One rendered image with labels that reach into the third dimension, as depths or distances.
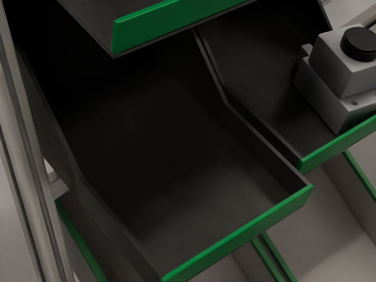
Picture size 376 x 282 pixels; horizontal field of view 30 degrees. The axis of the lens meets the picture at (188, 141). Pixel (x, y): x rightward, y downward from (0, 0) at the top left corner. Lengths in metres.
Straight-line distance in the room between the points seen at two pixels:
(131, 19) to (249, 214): 0.19
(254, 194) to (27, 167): 0.16
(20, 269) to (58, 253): 0.53
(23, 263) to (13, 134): 0.61
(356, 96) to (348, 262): 0.19
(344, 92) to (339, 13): 1.22
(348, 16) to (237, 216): 1.30
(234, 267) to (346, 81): 0.18
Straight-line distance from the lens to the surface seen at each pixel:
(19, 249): 1.07
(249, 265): 0.60
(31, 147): 0.46
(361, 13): 1.77
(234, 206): 0.48
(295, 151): 0.52
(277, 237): 0.65
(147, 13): 0.35
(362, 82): 0.55
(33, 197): 0.47
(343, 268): 0.68
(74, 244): 0.53
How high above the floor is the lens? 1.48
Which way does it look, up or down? 30 degrees down
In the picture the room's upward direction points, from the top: 8 degrees counter-clockwise
